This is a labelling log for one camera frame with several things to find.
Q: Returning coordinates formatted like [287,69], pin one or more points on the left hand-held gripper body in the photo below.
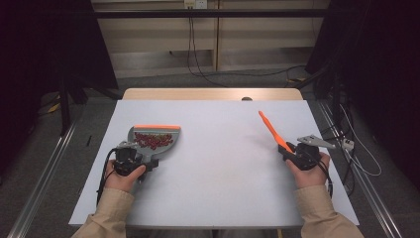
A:
[127,157]

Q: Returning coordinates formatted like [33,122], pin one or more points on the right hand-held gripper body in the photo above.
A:
[307,155]

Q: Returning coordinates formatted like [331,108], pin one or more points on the heap of red beans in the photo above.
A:
[153,140]

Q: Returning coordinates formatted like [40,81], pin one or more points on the orange brush with grey bristles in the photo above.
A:
[270,127]

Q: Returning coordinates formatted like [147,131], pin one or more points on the grey dustpan with orange edge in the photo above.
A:
[175,137]

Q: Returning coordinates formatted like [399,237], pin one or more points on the person's right hand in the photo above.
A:
[312,178]

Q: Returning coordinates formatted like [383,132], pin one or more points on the person's left hand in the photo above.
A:
[122,183]

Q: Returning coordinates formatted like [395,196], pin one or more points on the small black floor strip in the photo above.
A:
[88,140]

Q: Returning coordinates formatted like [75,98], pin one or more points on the white power adapter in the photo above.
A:
[347,144]

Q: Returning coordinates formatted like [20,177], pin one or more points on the black metal stand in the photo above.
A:
[336,99]
[64,109]

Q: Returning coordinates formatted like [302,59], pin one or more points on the dark round table grommet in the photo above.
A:
[246,98]

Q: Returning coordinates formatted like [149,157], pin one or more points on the yellow floor tape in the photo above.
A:
[53,108]
[297,80]

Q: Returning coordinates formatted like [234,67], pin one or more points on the white board sheet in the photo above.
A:
[214,205]

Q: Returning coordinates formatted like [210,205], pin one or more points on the wooden table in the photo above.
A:
[198,94]

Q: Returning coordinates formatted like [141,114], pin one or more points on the dark curtain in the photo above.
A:
[379,66]
[39,59]

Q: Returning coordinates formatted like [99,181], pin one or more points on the black horizontal bar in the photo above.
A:
[211,13]

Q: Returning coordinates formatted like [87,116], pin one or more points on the aluminium floor rail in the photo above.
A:
[369,195]
[39,185]

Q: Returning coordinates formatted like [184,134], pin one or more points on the white wall socket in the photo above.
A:
[195,4]

